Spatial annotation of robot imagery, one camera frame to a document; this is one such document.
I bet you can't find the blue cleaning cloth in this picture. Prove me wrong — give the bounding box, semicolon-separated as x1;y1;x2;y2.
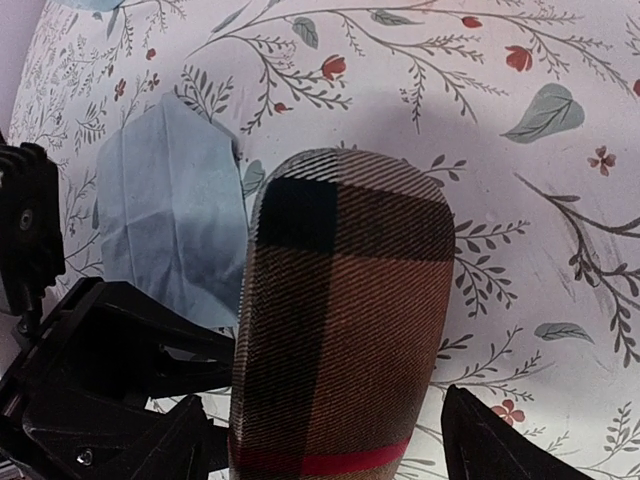
96;93;248;329

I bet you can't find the brown striped glasses case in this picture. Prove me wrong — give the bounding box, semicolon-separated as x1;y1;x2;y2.
229;148;455;479

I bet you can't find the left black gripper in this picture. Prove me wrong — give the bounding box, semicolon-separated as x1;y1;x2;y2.
1;278;235;479

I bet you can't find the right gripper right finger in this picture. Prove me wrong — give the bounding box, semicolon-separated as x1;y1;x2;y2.
442;385;590;480

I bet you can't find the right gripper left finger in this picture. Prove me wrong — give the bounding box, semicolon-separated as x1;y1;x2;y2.
139;395;228;479

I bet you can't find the floral patterned table mat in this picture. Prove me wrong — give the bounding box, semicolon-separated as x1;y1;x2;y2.
2;1;639;479

